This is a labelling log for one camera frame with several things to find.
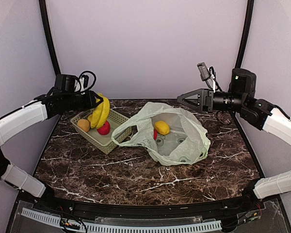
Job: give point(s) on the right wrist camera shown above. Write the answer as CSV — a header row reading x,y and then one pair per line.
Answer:
x,y
242,81

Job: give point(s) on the white slotted cable duct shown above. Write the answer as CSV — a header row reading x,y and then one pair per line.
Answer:
x,y
125,225

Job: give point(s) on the red toy apple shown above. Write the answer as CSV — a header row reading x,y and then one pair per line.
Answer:
x,y
105,129

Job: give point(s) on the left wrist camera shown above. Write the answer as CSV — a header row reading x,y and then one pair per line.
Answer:
x,y
75,84

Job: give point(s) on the yellow toy banana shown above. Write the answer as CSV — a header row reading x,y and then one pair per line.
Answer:
x,y
100,113

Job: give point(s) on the light green plastic bag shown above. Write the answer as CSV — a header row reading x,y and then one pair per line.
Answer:
x,y
187,142

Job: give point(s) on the red toy fruit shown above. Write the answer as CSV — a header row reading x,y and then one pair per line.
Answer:
x,y
155,134

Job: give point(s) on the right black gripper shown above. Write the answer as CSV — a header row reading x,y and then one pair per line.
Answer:
x,y
207,99

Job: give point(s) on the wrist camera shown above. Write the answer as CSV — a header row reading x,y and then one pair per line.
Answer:
x,y
242,81
75,84

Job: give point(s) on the yellow toy fruit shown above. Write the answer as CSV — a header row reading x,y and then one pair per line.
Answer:
x,y
162,127

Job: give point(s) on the light green perforated basket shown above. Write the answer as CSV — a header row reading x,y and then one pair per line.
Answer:
x,y
101,138

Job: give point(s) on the left black frame post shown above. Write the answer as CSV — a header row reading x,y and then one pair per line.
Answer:
x,y
50,44

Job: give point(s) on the black front table rail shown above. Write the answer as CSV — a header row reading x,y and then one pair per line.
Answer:
x,y
226,210

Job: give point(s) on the right black frame post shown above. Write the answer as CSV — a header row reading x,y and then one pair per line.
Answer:
x,y
245,33

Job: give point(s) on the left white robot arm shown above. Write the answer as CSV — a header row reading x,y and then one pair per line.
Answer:
x,y
36,111

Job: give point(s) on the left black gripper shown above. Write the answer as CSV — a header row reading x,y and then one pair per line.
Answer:
x,y
90,100

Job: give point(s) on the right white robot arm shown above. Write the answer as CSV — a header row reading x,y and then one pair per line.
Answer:
x,y
265,125

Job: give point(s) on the orange toy peach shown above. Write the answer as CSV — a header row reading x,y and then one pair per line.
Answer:
x,y
84,125

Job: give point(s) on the black frame post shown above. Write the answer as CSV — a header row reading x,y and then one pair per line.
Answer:
x,y
245,33
50,44

